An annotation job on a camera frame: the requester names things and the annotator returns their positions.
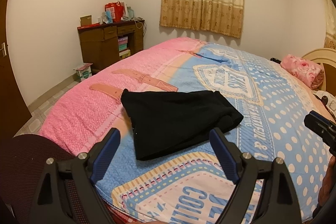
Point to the red gift bag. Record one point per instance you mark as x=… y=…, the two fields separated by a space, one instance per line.
x=116 y=9

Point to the cream wooden headboard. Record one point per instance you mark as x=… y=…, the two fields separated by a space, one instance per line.
x=326 y=57

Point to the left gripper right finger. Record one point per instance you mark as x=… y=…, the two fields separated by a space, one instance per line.
x=278 y=202

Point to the person's right hand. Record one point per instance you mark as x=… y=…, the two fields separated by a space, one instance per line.
x=327 y=183

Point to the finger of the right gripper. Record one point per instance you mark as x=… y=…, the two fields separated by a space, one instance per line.
x=320 y=125

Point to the black trousers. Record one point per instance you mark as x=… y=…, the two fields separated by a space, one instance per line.
x=164 y=123

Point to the pink floral folded blanket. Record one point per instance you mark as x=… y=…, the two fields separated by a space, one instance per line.
x=308 y=72

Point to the brown cardboard box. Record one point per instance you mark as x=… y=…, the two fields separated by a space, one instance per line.
x=85 y=20

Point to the white patterned pillow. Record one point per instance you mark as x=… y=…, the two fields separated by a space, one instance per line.
x=328 y=101

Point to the small box on floor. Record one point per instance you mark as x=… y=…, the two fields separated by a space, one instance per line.
x=83 y=71

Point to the stacked colourful books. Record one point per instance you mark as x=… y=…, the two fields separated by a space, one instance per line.
x=123 y=48

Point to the beige side curtain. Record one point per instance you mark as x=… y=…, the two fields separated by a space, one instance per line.
x=330 y=15

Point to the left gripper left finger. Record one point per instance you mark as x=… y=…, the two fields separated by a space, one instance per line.
x=66 y=190

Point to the dark red mesh chair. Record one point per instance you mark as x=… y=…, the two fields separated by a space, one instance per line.
x=22 y=161

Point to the dark wooden desk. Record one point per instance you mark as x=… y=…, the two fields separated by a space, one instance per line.
x=99 y=43

